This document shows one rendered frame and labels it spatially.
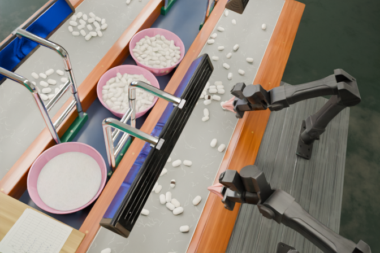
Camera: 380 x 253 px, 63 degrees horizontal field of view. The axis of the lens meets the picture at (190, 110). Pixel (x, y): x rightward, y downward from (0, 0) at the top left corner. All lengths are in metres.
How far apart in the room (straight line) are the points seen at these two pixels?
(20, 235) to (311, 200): 1.09
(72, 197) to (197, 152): 0.49
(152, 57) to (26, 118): 0.61
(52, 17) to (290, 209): 0.98
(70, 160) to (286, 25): 1.33
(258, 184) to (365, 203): 1.59
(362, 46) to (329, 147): 1.95
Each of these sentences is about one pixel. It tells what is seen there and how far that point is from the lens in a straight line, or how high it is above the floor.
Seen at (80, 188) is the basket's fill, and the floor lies 0.73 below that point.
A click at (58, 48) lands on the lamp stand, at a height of 1.12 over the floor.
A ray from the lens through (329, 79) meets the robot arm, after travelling 1.22.
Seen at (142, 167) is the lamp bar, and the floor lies 1.11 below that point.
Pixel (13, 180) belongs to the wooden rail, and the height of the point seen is 0.76.
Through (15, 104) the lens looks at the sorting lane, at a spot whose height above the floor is 0.74.
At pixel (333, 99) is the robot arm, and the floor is 0.99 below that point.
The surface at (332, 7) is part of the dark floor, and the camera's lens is 3.69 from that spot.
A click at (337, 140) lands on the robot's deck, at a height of 0.67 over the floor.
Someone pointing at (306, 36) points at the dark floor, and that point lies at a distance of 3.17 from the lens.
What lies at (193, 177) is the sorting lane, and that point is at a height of 0.74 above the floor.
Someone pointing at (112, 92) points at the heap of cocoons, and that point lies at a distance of 1.39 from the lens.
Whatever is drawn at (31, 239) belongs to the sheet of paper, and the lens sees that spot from 1.16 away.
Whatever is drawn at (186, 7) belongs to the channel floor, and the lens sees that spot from 1.92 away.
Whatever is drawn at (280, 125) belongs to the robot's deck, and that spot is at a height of 0.67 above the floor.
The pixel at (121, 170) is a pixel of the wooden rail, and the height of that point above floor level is 0.77.
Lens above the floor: 1.87
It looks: 56 degrees down
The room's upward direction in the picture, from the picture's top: 16 degrees clockwise
